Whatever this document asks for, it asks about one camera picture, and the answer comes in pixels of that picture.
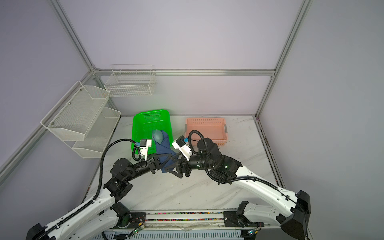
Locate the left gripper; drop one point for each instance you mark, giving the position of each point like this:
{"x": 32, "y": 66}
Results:
{"x": 154, "y": 163}

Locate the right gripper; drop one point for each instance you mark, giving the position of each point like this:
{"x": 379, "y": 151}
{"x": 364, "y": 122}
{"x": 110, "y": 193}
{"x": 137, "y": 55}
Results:
{"x": 178, "y": 165}

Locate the dark blue paper napkin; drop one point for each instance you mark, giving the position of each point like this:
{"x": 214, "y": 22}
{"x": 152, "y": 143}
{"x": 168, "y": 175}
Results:
{"x": 163, "y": 147}

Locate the green plastic basket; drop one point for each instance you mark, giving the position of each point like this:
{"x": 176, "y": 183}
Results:
{"x": 146, "y": 123}

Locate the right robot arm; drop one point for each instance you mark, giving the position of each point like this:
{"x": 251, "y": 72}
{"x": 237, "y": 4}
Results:
{"x": 224, "y": 170}

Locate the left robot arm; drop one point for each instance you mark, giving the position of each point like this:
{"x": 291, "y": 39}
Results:
{"x": 104, "y": 210}

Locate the pink plastic basket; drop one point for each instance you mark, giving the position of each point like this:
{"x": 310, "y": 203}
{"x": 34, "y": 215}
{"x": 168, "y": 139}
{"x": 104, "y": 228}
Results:
{"x": 212, "y": 128}

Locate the white mesh lower shelf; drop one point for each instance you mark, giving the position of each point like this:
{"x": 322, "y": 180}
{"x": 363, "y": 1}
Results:
{"x": 99, "y": 136}

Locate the white mesh shelf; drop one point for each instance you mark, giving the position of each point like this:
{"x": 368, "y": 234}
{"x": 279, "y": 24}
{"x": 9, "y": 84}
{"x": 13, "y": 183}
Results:
{"x": 72, "y": 118}
{"x": 99, "y": 136}

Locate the white mesh upper shelf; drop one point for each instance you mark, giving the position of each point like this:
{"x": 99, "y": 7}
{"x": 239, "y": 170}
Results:
{"x": 72, "y": 118}

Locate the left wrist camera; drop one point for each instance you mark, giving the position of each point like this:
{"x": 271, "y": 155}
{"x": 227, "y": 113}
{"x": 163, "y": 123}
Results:
{"x": 144, "y": 146}

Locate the aluminium mounting rail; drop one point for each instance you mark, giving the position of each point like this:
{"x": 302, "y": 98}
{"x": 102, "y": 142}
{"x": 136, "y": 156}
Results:
{"x": 180, "y": 220}

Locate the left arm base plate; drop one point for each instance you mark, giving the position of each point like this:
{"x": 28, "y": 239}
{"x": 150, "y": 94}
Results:
{"x": 131, "y": 221}

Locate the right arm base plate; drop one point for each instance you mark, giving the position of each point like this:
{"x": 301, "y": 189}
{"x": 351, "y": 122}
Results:
{"x": 235, "y": 219}

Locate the white wire wall basket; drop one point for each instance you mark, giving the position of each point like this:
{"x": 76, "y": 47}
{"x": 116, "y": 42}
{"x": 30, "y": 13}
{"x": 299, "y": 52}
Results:
{"x": 131, "y": 81}

